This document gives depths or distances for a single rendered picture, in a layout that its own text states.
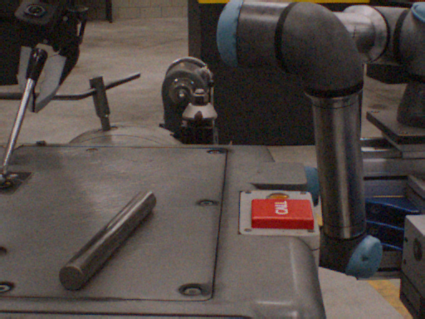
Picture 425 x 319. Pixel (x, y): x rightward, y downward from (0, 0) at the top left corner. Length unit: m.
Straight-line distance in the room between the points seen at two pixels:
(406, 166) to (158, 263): 1.00
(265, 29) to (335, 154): 0.23
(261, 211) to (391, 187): 0.87
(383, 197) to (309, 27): 0.49
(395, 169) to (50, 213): 0.93
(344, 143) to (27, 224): 0.66
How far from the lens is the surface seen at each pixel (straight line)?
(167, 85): 2.40
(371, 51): 1.65
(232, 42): 1.34
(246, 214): 0.82
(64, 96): 1.20
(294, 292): 0.66
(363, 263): 1.42
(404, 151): 1.64
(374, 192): 1.64
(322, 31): 1.27
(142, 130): 1.26
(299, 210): 0.80
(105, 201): 0.87
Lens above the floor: 1.53
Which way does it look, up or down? 16 degrees down
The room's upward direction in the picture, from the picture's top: straight up
